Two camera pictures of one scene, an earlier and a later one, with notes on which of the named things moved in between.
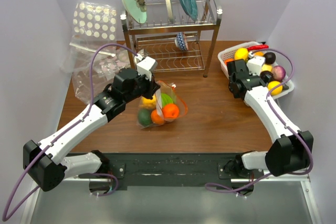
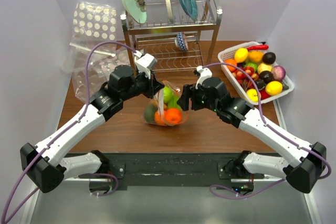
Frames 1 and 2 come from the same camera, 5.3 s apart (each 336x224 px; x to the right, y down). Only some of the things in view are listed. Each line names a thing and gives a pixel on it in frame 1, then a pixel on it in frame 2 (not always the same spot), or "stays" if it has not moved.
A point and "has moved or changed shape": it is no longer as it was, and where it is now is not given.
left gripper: (152, 86) stays
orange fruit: (156, 118) has moved or changed shape
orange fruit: (170, 110) has moved or changed shape
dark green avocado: (144, 117) to (149, 113)
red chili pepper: (256, 47) stays
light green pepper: (165, 99) to (172, 103)
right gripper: (248, 69) to (190, 91)
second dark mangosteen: (266, 76) stays
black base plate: (174, 169) stays
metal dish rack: (180, 31) stays
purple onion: (279, 73) stays
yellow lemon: (277, 91) stays
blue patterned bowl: (180, 41) stays
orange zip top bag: (167, 105) has moved or changed shape
